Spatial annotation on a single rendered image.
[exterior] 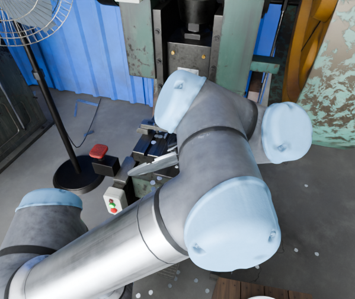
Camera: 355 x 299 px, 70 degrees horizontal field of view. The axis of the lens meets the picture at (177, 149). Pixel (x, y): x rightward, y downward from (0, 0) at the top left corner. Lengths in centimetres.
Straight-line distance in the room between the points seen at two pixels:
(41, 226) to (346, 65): 57
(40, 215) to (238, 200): 40
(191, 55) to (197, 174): 67
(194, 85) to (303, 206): 174
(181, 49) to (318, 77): 48
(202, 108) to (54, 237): 35
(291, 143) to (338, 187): 187
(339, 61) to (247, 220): 36
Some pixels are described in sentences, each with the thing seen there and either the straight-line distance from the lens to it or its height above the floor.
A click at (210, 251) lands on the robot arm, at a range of 20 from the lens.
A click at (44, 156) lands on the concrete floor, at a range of 233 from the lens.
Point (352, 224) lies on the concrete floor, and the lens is 204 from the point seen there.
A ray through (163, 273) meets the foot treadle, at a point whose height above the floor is 16.
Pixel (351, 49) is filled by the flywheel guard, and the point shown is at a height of 133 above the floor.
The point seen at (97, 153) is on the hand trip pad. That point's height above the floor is 76.
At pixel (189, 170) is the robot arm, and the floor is 132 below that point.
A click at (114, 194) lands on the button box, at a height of 63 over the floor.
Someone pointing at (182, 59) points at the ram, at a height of 112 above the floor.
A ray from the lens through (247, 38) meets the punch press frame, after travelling 77.
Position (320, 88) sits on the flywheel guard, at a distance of 52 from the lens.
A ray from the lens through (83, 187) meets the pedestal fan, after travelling 194.
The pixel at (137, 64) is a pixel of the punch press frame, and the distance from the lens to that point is 89.
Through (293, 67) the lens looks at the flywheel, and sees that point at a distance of 105.
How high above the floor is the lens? 149
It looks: 44 degrees down
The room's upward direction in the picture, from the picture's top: straight up
